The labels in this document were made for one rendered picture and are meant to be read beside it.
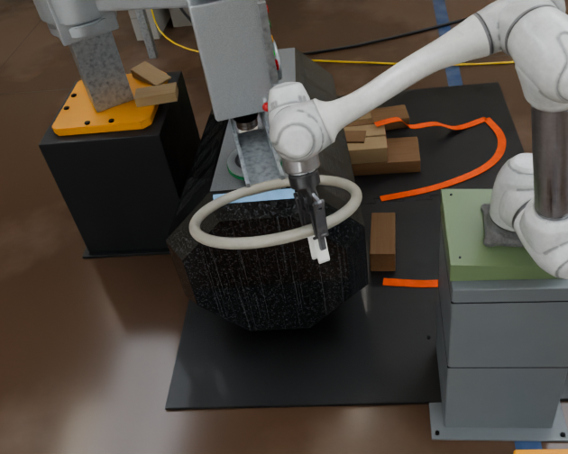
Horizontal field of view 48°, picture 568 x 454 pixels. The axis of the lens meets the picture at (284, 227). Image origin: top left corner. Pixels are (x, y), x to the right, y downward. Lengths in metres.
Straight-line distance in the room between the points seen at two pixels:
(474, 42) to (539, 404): 1.47
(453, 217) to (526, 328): 0.42
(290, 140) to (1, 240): 2.96
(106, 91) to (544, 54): 2.26
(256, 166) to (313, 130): 0.84
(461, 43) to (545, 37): 0.20
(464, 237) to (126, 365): 1.69
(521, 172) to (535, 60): 0.57
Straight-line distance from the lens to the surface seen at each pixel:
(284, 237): 1.56
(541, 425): 2.70
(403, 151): 3.75
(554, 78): 1.40
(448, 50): 1.53
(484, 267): 2.02
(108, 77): 3.21
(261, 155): 2.17
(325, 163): 2.66
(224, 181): 2.49
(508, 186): 1.94
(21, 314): 3.54
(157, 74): 3.41
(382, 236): 3.16
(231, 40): 2.13
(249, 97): 2.23
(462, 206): 2.18
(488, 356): 2.30
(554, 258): 1.82
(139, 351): 3.10
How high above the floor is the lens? 2.31
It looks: 42 degrees down
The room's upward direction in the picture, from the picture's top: 10 degrees counter-clockwise
